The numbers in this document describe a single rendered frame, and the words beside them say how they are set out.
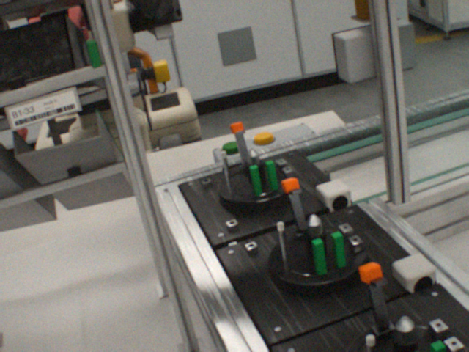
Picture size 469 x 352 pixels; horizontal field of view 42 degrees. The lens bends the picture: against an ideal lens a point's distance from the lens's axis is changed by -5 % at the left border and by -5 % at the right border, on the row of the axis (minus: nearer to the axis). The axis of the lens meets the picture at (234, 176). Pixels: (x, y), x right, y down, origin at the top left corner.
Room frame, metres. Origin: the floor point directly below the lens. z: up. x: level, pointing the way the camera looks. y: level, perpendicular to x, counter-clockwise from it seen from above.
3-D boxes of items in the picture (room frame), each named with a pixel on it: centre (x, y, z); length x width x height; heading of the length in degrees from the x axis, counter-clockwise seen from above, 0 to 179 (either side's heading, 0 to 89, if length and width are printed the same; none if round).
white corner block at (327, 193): (0.91, -0.15, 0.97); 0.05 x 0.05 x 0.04; 12
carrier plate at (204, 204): (0.98, -0.04, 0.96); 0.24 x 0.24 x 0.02; 12
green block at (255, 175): (0.94, -0.03, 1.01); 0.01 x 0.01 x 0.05; 12
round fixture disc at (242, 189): (0.98, -0.04, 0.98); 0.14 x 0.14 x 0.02
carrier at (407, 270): (0.73, -0.09, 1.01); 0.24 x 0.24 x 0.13; 12
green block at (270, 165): (0.94, -0.06, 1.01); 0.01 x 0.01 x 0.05; 12
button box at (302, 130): (1.21, -0.07, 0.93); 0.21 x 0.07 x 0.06; 102
